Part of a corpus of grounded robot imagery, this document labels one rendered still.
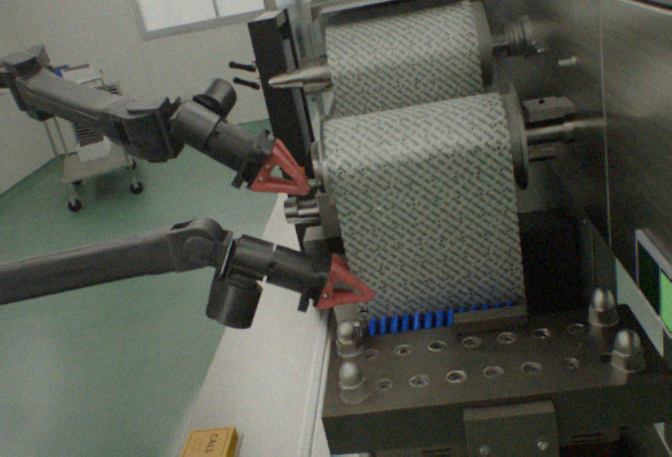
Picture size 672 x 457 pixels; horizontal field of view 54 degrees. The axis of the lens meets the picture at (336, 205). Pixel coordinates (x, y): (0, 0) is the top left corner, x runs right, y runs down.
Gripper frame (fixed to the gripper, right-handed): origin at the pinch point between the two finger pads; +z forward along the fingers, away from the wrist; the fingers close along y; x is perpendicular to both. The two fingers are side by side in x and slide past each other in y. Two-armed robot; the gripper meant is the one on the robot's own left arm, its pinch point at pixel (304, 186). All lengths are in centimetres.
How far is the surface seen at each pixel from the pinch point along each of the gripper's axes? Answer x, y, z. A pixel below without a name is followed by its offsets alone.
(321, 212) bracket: -2.9, -2.0, 4.4
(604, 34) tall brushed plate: 36.9, 16.7, 16.6
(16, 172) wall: -305, -478, -186
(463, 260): 4.1, 5.7, 23.4
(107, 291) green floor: -197, -230, -40
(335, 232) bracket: -4.6, -1.9, 7.7
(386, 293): -5.9, 5.5, 17.3
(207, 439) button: -35.6, 13.7, 5.6
